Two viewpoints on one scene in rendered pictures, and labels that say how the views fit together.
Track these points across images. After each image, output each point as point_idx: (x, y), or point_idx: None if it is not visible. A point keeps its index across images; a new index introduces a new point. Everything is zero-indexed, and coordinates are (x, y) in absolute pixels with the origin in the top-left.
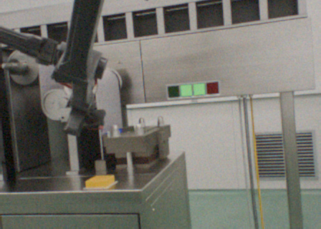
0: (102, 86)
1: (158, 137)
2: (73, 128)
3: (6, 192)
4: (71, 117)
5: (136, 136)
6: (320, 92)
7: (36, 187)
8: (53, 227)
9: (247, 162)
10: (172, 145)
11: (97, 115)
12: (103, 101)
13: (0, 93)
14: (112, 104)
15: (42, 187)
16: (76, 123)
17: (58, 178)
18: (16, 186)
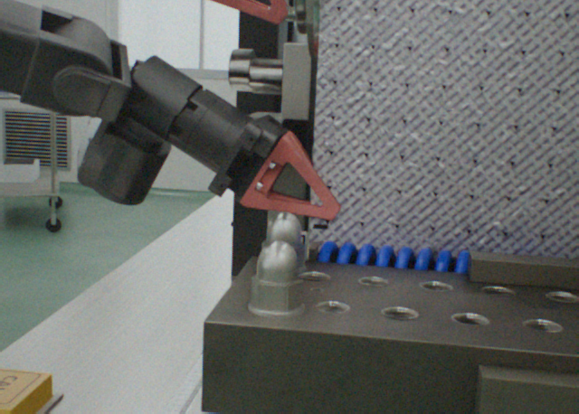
0: (397, 14)
1: (476, 396)
2: (77, 167)
3: (89, 292)
4: (87, 126)
5: (215, 305)
6: None
7: (105, 316)
8: None
9: None
10: None
11: (224, 145)
12: (383, 91)
13: (249, 23)
14: (498, 117)
15: (84, 324)
16: (83, 151)
17: (199, 330)
18: (147, 293)
